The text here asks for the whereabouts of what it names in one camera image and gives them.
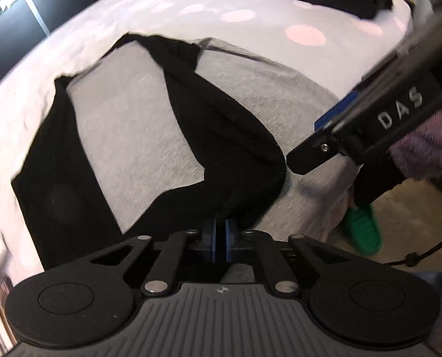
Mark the pink polka dot bedsheet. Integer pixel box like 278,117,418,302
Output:
0,0,415,306

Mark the grey shirt with black sleeves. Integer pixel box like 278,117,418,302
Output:
11,33,342,268

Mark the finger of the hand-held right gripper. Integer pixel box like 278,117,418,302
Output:
315,85,367,131
287,118,371,175

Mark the green slipper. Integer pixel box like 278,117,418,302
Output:
342,204,383,256

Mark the black cable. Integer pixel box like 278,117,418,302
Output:
384,227,442,267

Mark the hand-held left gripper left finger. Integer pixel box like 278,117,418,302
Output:
89,220,218,299

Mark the black sliding door wardrobe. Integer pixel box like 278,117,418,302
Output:
0,0,110,86

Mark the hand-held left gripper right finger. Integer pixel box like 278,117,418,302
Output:
225,220,351,299

